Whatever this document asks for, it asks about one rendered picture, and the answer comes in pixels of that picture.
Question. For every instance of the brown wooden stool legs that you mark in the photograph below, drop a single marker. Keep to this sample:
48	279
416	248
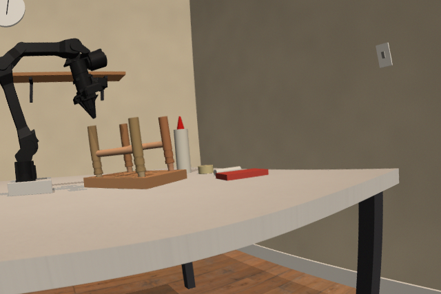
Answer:
136	148

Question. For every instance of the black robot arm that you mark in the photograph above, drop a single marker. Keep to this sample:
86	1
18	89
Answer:
78	57

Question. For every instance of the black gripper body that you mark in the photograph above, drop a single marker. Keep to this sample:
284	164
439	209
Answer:
84	87

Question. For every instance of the flat red rectangular block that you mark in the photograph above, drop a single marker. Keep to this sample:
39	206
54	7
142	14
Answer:
246	173

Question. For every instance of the brown wooden stool seat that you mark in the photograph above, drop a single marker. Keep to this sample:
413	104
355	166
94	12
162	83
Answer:
132	181

